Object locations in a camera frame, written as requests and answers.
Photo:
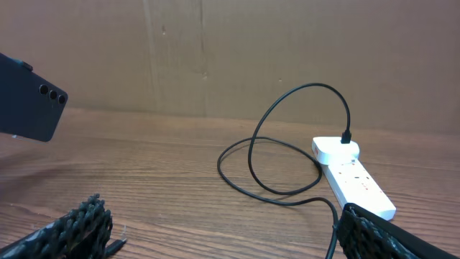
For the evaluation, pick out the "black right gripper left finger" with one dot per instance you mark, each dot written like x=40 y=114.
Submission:
x=81 y=233

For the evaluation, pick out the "dark Samsung Galaxy smartphone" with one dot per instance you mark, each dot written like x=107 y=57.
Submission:
x=31 y=106

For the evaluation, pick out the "white power strip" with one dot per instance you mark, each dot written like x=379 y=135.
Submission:
x=351 y=183

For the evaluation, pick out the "brown cardboard backdrop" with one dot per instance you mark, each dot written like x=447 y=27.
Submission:
x=395 y=62

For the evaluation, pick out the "white USB wall charger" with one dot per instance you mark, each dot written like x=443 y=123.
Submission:
x=331 y=151

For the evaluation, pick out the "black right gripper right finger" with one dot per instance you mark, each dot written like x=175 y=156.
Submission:
x=362 y=234

